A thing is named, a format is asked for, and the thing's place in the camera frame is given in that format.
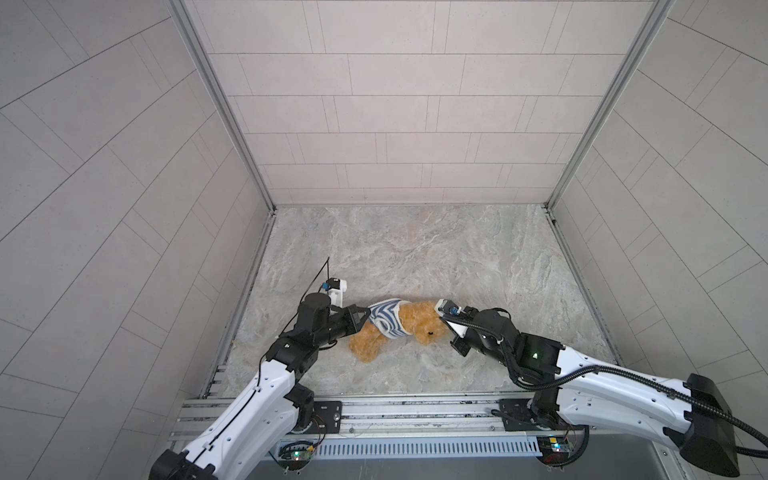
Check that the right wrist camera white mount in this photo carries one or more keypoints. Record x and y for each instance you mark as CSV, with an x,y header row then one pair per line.
x,y
455,317

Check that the right small circuit board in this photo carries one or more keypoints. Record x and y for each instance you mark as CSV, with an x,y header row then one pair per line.
x,y
554,450

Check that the small circuit board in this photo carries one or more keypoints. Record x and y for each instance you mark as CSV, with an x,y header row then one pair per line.
x,y
297,452
554,450

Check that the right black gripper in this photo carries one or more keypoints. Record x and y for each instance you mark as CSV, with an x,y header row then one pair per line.
x,y
473,315

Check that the blue white striped knit sweater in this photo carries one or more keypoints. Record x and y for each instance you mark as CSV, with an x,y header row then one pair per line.
x,y
385,316

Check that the brown teddy bear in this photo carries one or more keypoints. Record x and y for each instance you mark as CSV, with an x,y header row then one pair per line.
x,y
419,318

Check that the right aluminium corner post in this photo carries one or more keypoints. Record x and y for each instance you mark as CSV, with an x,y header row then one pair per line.
x,y
638,48

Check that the aluminium mounting rail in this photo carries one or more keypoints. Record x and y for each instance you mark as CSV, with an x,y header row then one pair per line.
x,y
422,415

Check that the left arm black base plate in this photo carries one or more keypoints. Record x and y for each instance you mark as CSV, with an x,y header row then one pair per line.
x,y
322,417

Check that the left small circuit board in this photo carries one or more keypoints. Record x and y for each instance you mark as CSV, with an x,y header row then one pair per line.
x,y
297,452

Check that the aluminium corner post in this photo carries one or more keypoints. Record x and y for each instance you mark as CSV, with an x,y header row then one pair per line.
x,y
181,16
638,48

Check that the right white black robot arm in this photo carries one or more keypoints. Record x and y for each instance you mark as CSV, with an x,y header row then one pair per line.
x,y
573,389

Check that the white ventilation grille strip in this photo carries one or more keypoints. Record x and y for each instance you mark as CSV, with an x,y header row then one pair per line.
x,y
428,447

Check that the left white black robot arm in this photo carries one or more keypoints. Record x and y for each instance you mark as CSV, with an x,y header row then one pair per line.
x,y
273,404

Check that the left aluminium corner post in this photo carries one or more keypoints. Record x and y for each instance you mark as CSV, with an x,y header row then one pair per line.
x,y
181,16

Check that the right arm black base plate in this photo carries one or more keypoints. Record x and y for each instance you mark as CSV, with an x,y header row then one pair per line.
x,y
516,415

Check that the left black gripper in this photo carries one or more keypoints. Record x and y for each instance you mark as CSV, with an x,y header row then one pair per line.
x,y
347,315

